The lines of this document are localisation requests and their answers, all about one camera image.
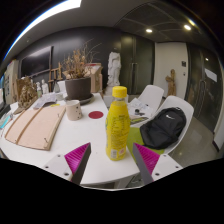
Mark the white chair with round back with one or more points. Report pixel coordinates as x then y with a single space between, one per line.
61 86

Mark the brown wood carving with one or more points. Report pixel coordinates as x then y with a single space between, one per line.
26 95

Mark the light wooden board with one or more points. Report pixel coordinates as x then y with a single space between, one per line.
35 128

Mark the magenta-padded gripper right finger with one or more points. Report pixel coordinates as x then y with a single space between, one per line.
165 165

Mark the black wall switch panel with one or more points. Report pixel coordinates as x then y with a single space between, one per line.
183 63

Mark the flat round red coaster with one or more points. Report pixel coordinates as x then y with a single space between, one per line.
96 115

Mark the black backpack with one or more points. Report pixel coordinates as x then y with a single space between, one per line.
163 128

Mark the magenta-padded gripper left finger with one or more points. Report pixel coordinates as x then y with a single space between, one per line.
58 165

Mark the tall white statue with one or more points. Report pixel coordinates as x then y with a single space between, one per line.
114 70

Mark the black wall screen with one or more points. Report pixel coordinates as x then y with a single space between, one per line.
36 61

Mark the yellow tag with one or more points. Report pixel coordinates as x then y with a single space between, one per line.
55 105

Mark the stack of papers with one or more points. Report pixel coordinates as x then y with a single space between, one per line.
137 106

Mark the dry plant in dark pot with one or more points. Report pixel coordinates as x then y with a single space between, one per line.
78 87

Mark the small white bust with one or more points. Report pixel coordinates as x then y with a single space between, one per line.
38 88

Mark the round ceiling spotlight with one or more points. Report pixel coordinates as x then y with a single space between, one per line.
149 30
187 27

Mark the brown wooden figure sculpture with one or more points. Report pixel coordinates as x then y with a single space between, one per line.
171 83

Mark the green seat cushion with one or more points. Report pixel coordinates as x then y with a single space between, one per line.
134 138

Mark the yellow drink bottle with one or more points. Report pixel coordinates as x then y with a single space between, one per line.
117 130

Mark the colourful booklet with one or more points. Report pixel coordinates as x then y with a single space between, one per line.
5 120

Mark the dark plant saucer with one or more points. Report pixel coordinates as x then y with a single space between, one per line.
87 100

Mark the wooden easel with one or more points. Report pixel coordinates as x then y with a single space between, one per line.
56 75

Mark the long ceiling light strip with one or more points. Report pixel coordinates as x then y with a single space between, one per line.
50 13

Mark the printed paper sheets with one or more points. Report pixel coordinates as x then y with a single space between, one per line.
45 99

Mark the small white figurine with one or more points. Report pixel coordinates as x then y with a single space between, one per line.
44 87

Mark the beige dotted cup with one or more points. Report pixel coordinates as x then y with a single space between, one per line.
73 111

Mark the cardboard box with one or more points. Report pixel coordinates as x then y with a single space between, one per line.
96 78

